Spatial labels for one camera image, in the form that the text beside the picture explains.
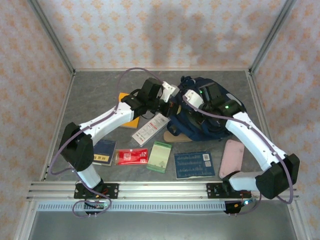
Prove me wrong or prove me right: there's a pink pencil case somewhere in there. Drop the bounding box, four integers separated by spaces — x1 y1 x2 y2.
218 139 245 180

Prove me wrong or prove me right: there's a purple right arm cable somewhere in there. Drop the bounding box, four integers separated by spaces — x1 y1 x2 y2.
182 94 295 205

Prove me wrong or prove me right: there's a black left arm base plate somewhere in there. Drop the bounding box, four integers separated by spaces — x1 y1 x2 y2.
74 183 120 200

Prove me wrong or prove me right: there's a red packet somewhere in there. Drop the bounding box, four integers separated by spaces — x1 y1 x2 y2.
114 148 149 166

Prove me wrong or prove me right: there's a right table side rail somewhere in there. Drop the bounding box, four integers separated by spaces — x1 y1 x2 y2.
246 69 286 181

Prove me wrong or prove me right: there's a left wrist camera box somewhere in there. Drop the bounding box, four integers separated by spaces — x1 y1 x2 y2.
159 81 180 102

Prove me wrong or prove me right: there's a blue notebook with QR codes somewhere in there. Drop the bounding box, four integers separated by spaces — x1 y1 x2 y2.
174 151 216 180

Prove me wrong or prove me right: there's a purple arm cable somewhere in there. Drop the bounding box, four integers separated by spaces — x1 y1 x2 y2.
182 94 295 205
48 67 166 191

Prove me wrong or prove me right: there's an aluminium mounting rail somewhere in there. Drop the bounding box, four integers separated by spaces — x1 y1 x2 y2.
26 180 301 201

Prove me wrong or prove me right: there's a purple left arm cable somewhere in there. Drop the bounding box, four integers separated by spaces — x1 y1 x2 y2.
48 67 166 191

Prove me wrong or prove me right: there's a table side rail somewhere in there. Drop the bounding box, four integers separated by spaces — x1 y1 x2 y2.
246 69 286 181
39 71 76 182

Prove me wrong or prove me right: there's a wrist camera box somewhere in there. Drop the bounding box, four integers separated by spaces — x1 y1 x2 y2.
183 89 206 111
159 81 180 102

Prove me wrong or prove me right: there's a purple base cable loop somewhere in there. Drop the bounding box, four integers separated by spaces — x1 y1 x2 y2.
72 191 114 218
224 189 263 216

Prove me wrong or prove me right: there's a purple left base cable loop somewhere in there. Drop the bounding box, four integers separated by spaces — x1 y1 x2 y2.
72 191 114 218

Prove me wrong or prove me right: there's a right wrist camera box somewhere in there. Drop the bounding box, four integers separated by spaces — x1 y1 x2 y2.
183 89 206 111

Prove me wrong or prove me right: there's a left table side rail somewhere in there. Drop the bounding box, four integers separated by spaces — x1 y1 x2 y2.
39 71 76 182

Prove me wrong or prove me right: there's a green notepad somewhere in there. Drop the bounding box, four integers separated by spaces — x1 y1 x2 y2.
146 141 172 174

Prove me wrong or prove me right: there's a right aluminium frame post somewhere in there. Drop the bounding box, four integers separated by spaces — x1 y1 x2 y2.
249 0 298 75

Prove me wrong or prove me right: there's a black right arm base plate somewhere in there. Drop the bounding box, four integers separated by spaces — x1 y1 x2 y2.
206 182 252 200

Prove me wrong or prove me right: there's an aluminium frame post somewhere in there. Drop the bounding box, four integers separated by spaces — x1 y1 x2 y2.
249 0 298 75
27 0 76 76

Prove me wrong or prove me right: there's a navy blue backpack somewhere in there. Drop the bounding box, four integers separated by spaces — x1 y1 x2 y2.
166 76 247 142

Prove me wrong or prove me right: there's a left aluminium frame post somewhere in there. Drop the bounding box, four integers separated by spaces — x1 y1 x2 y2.
27 0 76 76

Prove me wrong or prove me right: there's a navy book with yellow label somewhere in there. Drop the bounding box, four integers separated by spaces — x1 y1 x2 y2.
92 139 118 167

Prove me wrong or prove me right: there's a white slotted cable duct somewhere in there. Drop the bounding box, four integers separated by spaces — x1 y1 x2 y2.
36 201 227 213

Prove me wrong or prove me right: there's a brown glasses case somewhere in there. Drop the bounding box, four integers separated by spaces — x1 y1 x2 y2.
163 131 193 143

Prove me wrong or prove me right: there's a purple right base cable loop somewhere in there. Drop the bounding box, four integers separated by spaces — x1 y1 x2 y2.
224 189 263 216

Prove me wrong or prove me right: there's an orange book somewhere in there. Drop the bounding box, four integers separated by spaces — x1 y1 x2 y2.
117 92 141 130

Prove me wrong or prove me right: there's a clear plastic stationery pack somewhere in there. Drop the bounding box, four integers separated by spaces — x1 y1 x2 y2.
131 113 171 148

